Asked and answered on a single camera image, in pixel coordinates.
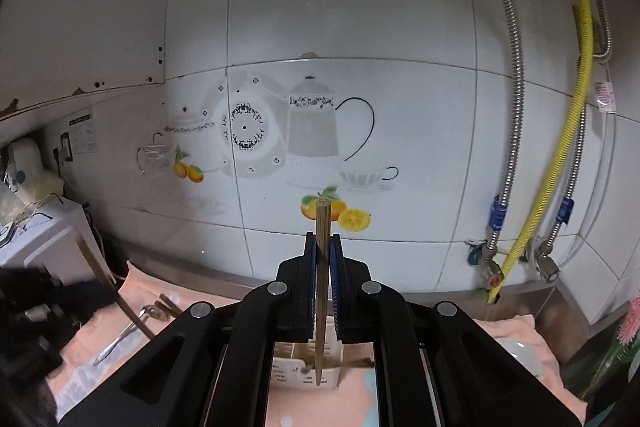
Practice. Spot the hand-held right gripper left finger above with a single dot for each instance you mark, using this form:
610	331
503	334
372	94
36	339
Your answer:
311	287

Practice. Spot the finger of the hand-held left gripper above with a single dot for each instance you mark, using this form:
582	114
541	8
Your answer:
85	299

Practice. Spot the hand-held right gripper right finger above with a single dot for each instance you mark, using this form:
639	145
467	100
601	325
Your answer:
336	292

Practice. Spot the wooden chopstick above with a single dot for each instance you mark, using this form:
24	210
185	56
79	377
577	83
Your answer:
322	257
95	262
162	308
172	304

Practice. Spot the white plastic utensil holder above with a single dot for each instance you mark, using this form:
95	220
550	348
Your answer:
290	377

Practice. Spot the metal spoon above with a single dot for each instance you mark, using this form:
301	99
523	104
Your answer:
125	334

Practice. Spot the orange towel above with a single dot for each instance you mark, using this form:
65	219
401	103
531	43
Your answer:
150	279

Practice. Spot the white box appliance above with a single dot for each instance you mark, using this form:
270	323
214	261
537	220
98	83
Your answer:
55	237

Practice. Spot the white rounded device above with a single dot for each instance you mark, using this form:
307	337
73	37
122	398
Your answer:
25	162

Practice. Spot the metal pipe valve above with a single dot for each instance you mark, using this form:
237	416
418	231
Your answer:
490	267
547	264

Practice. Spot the green translucent container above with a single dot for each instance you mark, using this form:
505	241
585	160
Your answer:
605	367

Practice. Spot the pink paper tag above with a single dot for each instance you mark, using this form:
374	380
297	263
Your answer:
604	97

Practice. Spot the printed wall label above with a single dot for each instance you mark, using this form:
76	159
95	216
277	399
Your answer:
82	132

